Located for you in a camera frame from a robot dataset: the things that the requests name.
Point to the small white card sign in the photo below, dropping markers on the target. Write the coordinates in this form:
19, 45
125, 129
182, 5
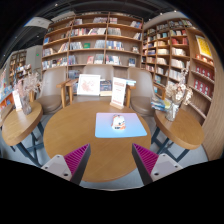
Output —
17, 100

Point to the tall wooden bookshelf with books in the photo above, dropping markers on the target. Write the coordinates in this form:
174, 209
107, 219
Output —
96, 40

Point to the white orange patterned computer mouse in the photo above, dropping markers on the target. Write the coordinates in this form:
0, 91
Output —
118, 122

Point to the white framed red print picture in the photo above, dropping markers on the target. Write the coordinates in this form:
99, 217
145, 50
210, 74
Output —
88, 84

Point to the curved wooden bookshelf with books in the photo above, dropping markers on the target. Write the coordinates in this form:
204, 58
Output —
176, 50

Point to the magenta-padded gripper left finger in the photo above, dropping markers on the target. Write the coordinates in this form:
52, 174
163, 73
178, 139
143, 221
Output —
75, 159

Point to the small distant wooden bookshelf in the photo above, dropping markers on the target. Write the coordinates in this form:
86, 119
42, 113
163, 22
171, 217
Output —
18, 65

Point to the glass vase pale dried flowers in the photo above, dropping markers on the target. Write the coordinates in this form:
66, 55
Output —
171, 111

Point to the dark cover book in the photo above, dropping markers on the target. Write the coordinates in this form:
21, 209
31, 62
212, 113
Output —
106, 87

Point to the round wooden side table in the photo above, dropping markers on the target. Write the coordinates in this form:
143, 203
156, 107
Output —
21, 125
181, 131

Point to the stack of colourful books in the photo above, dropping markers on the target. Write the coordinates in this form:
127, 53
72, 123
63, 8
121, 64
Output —
159, 105

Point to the pink blue gradient mouse pad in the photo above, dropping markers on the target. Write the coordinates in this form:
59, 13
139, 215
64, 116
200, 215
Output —
136, 128

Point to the light blue book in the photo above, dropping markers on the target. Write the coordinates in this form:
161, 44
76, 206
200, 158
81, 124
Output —
130, 82

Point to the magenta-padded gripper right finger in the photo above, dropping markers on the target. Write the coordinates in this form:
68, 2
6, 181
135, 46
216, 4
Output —
148, 159

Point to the white red sign wooden base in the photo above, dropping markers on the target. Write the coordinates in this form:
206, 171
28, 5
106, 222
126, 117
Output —
118, 91

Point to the glass vase pink dried flowers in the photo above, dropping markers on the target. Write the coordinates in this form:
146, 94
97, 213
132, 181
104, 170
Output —
26, 106

